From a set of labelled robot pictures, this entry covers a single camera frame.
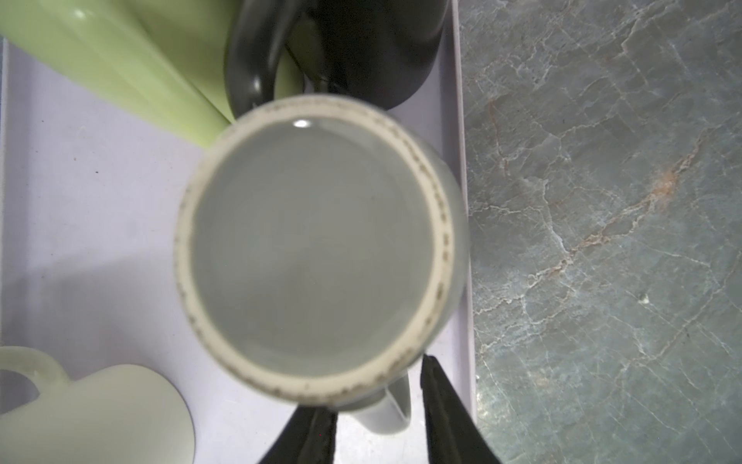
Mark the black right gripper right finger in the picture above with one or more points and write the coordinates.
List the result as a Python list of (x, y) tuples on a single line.
[(451, 435)]

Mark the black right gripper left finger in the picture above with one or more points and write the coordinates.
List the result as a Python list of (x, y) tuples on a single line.
[(309, 437)]

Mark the grey mug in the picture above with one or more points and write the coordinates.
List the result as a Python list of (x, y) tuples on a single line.
[(320, 249)]

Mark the light green mug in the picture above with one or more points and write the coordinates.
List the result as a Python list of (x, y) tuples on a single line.
[(160, 60)]

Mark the black mug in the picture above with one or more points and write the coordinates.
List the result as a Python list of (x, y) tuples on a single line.
[(379, 52)]

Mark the cream white mug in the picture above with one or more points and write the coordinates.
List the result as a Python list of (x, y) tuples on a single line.
[(120, 414)]

